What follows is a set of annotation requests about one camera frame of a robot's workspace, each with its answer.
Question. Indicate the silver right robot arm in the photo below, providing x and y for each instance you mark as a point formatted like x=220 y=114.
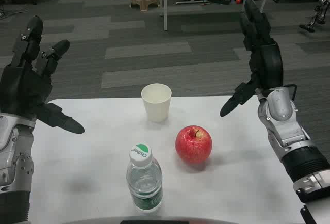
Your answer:
x=281 y=110

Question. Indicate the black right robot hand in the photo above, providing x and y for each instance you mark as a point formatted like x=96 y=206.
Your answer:
x=268 y=64

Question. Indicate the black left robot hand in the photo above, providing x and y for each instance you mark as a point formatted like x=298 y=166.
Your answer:
x=23 y=87

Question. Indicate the clear plastic water bottle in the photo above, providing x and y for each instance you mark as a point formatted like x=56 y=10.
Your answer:
x=144 y=177

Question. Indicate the red apple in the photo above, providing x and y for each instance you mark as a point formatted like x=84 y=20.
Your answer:
x=193 y=146

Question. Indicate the white paper cup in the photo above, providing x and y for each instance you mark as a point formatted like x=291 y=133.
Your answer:
x=156 y=105

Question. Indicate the white desk foot bar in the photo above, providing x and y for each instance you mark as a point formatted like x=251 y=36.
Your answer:
x=192 y=2

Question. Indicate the silver robot chest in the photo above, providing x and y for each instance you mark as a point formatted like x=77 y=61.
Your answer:
x=103 y=221

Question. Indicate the white table frame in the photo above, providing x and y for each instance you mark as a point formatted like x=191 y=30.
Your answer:
x=165 y=15

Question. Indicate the silver humanoid robot legs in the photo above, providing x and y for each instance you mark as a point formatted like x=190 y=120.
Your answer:
x=321 y=12

